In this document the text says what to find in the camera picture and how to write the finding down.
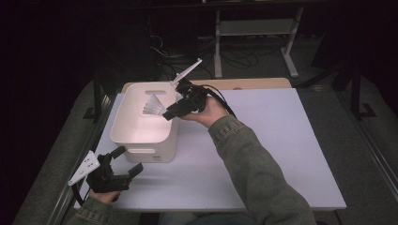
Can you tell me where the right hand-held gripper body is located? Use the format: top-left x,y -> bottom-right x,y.
169,57 -> 210,115

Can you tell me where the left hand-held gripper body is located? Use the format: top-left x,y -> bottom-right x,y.
68,150 -> 133,194

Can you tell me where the white plastic storage bin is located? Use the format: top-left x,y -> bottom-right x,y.
110,82 -> 181,164

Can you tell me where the person's left hand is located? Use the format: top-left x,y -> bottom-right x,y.
88,188 -> 122,206

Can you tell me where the person's right hand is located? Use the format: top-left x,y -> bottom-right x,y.
181,95 -> 232,129

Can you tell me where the black metal stand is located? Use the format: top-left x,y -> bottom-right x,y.
330,60 -> 378,122
82,70 -> 115,125

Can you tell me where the wooden board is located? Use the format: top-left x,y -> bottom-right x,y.
121,77 -> 293,94

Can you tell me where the aluminium rail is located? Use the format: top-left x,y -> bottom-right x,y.
46,92 -> 117,225
336,90 -> 398,203

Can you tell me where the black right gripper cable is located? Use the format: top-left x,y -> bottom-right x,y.
200,83 -> 237,119

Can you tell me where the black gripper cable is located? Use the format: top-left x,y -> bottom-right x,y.
200,83 -> 237,119
70,182 -> 92,208

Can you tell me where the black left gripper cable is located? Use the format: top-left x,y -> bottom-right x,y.
70,182 -> 92,208

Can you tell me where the bundle of floor cables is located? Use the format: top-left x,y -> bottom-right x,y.
149,31 -> 284,74

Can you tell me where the white metal stand frame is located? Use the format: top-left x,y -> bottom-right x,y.
213,7 -> 305,80

